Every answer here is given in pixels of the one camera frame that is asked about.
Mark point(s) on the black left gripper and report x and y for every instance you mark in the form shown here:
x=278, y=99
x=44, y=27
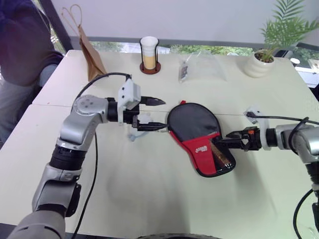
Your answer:
x=130, y=116

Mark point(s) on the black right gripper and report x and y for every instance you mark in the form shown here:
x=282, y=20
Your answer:
x=251, y=140

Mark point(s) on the table tennis paddle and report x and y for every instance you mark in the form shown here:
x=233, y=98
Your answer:
x=221, y=155

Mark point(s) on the black red paddle case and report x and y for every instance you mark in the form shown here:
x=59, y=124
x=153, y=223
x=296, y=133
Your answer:
x=192, y=124

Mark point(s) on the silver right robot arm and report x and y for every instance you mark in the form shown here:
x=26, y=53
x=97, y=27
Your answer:
x=289, y=137

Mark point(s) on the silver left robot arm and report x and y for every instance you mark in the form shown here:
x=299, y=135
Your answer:
x=74, y=124

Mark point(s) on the small white plastic object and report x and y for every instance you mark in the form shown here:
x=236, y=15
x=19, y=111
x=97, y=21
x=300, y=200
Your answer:
x=135, y=136

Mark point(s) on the cup in dark holder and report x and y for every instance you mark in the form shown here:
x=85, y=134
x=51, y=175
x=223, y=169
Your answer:
x=150, y=71

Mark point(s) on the small packet in plastic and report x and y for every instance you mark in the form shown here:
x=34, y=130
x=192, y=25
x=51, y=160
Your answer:
x=183, y=71

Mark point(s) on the white cup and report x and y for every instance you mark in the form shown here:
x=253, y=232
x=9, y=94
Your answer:
x=149, y=51

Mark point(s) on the clear plastic bag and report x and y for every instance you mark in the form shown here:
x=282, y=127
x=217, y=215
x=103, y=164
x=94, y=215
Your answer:
x=207, y=67

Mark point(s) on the white ribbed plant pot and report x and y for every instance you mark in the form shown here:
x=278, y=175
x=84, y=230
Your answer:
x=259, y=66

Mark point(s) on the brown paper bag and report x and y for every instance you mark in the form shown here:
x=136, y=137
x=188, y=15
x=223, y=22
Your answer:
x=91, y=56

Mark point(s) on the green leafy plant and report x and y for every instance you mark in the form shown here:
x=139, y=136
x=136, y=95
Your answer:
x=286, y=27

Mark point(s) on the person in dark sweater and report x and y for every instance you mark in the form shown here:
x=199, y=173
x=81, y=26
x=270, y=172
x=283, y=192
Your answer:
x=22, y=37

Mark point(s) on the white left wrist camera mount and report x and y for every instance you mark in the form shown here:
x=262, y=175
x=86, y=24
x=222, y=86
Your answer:
x=129, y=93

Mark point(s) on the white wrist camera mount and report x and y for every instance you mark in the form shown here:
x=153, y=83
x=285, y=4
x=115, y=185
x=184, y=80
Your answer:
x=263, y=128
x=129, y=93

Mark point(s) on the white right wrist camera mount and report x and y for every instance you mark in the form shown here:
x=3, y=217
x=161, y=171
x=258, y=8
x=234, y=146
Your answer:
x=263, y=128

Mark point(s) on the black window frame post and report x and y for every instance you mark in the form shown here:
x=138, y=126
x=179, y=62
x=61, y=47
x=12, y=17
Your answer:
x=58, y=25

